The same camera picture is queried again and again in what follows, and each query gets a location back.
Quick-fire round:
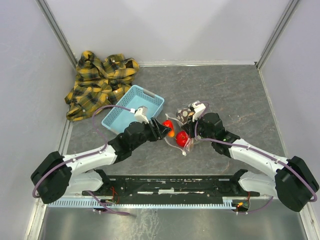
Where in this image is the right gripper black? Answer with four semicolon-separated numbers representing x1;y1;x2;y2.
180;112;214;142

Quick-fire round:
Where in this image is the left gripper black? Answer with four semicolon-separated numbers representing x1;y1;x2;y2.
130;116;171;151

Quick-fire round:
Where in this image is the red fake apple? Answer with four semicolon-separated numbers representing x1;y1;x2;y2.
175;131;189;148

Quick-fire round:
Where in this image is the dark purple fake fruit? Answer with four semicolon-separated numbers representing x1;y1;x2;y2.
176;107;194;124

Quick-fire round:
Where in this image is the clear polka dot zip bag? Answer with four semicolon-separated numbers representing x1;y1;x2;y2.
163;107;195;156

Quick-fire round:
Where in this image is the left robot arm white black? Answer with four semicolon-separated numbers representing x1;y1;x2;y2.
30;117;171;204

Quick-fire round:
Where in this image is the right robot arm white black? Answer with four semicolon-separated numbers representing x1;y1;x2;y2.
177;111;320;212

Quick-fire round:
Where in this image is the light blue plastic basket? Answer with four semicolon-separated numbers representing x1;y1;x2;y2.
101;85;165;134

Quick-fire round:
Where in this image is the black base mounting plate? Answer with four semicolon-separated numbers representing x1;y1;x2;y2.
93;175;261;205

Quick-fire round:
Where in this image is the yellow plaid shirt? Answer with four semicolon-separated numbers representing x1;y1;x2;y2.
64;50;140;122

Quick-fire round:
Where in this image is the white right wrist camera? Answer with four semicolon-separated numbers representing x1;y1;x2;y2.
190;101;210;122

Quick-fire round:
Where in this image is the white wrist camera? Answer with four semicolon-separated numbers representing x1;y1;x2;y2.
190;101;210;122
130;106;149;124

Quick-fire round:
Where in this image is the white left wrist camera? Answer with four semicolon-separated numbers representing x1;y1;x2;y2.
130;106;149;124

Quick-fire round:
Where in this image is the light blue cable duct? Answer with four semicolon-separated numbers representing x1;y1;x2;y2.
47;195;238;209

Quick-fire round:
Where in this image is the aluminium frame rail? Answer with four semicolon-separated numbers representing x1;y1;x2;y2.
35;0;78;69

